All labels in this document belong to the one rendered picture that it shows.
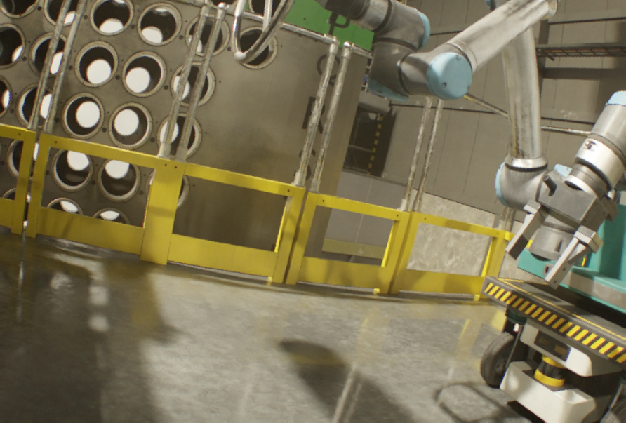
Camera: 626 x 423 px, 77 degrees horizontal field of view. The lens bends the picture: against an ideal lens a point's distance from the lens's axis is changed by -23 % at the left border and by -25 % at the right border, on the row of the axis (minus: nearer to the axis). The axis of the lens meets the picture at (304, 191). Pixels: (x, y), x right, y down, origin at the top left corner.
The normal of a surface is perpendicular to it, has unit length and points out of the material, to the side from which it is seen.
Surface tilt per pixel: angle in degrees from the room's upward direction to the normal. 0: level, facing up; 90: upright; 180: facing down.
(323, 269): 90
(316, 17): 90
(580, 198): 66
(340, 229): 90
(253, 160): 90
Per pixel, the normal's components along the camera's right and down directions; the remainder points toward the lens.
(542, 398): -0.92, -0.20
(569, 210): -0.77, -0.59
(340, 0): 0.22, 0.62
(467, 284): 0.39, 0.17
